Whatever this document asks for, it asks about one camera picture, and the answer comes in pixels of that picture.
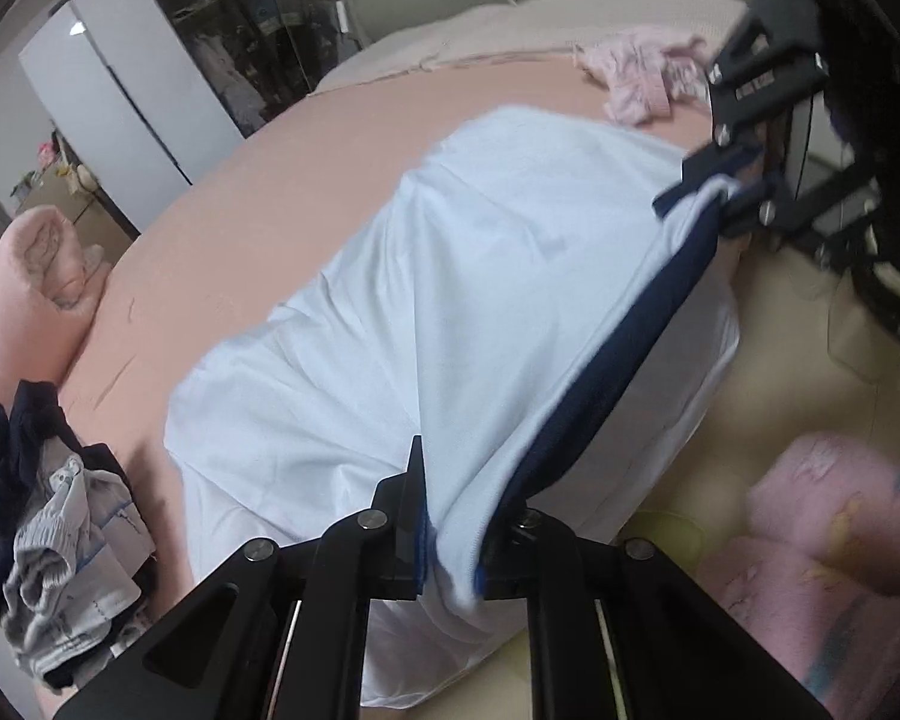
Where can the wooden cabinet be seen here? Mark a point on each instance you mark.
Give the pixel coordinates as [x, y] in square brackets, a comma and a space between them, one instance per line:
[59, 186]

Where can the white navy-trimmed shirt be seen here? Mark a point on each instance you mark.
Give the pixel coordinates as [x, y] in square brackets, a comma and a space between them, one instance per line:
[521, 315]

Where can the pink cartoon print pajamas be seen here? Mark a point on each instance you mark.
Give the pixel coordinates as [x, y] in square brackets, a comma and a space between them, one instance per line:
[646, 72]

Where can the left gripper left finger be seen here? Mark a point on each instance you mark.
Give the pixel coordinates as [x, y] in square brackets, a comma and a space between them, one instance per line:
[275, 632]

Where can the pink cartoon blanket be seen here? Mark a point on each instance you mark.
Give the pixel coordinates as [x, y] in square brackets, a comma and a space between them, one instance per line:
[816, 578]

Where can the dark glass wardrobe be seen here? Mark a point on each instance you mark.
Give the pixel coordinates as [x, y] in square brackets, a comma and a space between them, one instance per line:
[262, 56]

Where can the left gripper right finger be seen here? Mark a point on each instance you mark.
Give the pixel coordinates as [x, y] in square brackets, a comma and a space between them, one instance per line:
[620, 631]

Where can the white blue print garment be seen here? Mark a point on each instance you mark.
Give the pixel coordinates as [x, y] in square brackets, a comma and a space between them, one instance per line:
[82, 572]

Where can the pink bed sheet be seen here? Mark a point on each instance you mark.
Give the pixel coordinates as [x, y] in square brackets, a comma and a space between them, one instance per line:
[255, 232]

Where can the dark navy garment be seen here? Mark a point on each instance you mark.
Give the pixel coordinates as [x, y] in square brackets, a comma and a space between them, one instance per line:
[25, 426]

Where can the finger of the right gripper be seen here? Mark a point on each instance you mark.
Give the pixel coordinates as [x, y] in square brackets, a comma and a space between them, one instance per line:
[753, 207]
[715, 160]

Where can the white wardrobe door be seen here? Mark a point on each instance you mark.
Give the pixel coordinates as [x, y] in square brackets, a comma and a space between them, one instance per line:
[130, 100]

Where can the beige waffle pillow cover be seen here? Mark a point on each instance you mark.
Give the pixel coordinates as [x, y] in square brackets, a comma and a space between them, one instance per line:
[526, 29]

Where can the rolled pink quilt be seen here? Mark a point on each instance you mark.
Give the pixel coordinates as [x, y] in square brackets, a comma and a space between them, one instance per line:
[50, 288]

